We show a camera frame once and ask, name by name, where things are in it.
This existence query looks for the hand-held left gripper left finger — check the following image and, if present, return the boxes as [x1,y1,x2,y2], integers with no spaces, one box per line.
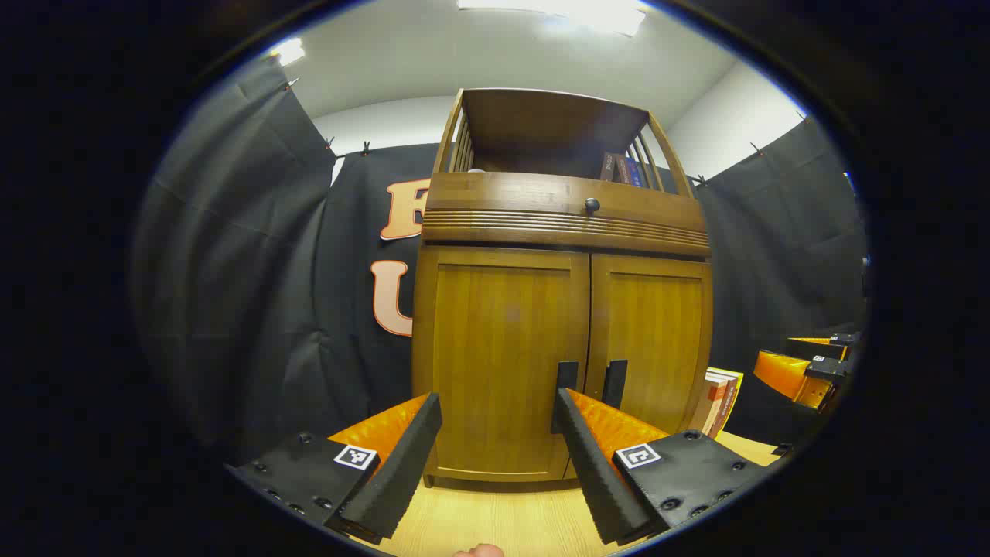
[224,392,443,545]

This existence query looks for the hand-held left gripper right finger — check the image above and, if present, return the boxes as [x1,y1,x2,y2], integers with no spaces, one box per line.
[551,387,774,546]

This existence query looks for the wooden shoe cabinet door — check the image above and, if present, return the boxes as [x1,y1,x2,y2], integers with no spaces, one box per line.
[418,246,592,482]
[576,254,714,438]

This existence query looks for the wooden double-door shoe cabinet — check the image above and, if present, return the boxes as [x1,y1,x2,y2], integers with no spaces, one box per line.
[411,87,714,490]

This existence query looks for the wooden cabinet drawer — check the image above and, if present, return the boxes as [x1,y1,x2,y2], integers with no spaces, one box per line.
[422,172,711,258]

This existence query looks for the white and orange book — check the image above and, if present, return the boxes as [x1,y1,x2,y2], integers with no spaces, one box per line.
[688,371,728,439]

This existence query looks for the black backdrop cloth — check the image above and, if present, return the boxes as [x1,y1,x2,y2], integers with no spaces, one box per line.
[131,58,871,465]

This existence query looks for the large ceiling light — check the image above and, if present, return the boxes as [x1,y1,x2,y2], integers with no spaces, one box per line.
[456,0,647,36]

